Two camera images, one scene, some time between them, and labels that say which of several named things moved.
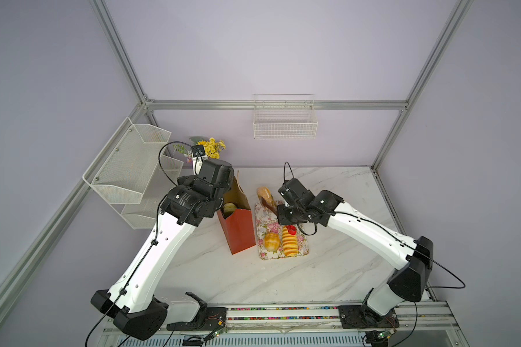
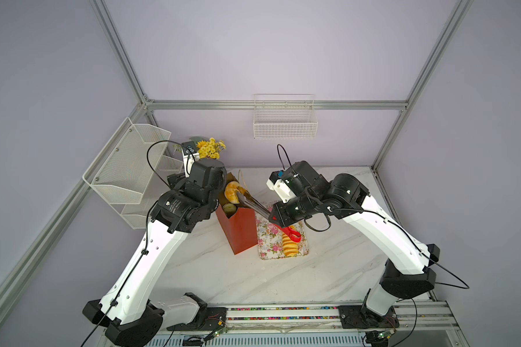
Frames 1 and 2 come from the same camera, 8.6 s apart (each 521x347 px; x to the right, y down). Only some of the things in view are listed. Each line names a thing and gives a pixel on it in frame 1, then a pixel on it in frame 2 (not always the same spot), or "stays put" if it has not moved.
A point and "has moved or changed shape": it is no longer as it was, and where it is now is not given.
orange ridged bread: x=229 y=208 stays put
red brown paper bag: x=238 y=228 stays put
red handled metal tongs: x=291 y=229 has moved or changed shape
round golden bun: x=271 y=241 -> x=231 y=190
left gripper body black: x=188 y=183 stays put
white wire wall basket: x=284 y=116 stays put
